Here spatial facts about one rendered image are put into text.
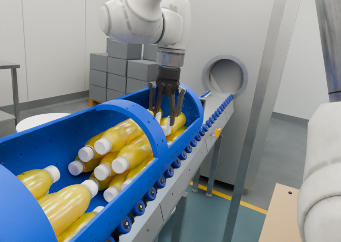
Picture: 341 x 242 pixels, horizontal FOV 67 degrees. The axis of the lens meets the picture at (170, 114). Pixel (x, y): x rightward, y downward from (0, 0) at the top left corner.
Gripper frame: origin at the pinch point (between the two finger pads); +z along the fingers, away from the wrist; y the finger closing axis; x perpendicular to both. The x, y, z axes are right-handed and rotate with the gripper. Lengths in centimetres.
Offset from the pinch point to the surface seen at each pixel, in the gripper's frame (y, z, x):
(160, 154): -8.7, -0.2, 22.0
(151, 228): -7.9, 25.4, 20.5
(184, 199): -4, 51, -33
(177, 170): -5.9, 19.3, -5.1
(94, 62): 244, 33, -281
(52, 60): 300, 37, -247
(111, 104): 6.3, -11.1, 22.9
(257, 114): -29, 10, -77
